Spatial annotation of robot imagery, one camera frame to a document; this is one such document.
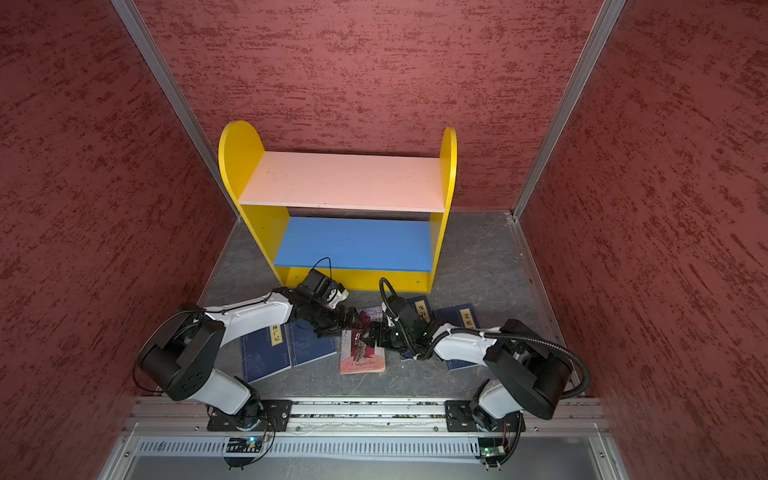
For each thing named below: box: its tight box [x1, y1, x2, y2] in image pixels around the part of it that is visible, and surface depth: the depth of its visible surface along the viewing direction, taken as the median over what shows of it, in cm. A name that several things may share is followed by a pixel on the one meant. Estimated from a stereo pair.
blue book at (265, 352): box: [241, 324, 292, 383], surface depth 85 cm
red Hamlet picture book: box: [340, 306, 386, 375], surface depth 84 cm
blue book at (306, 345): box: [291, 318, 337, 368], surface depth 86 cm
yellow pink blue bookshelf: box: [218, 121, 458, 293], surface depth 76 cm
